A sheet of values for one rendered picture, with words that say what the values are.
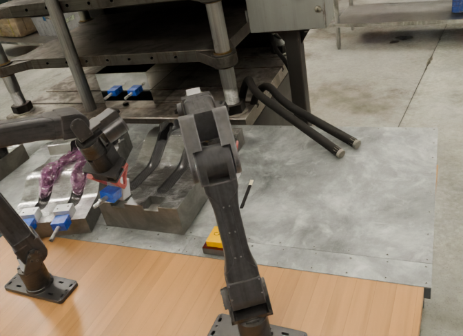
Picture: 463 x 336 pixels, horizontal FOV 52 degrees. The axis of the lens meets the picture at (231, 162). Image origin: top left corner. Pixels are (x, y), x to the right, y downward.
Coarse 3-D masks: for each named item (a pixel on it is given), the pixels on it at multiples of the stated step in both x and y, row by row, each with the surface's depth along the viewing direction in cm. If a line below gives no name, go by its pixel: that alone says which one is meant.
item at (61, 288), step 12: (24, 276) 116; (36, 276) 117; (48, 276) 120; (12, 288) 122; (24, 288) 121; (36, 288) 118; (48, 288) 120; (60, 288) 119; (72, 288) 118; (48, 300) 117; (60, 300) 115
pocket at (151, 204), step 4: (152, 196) 132; (156, 196) 132; (148, 200) 132; (152, 200) 133; (156, 200) 133; (160, 200) 132; (144, 204) 130; (148, 204) 132; (152, 204) 133; (156, 204) 133; (144, 208) 130; (148, 208) 132; (152, 208) 132; (156, 208) 132
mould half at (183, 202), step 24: (144, 144) 155; (168, 144) 151; (240, 144) 164; (144, 168) 148; (168, 168) 145; (144, 192) 135; (168, 192) 132; (192, 192) 133; (120, 216) 135; (144, 216) 131; (168, 216) 128; (192, 216) 133
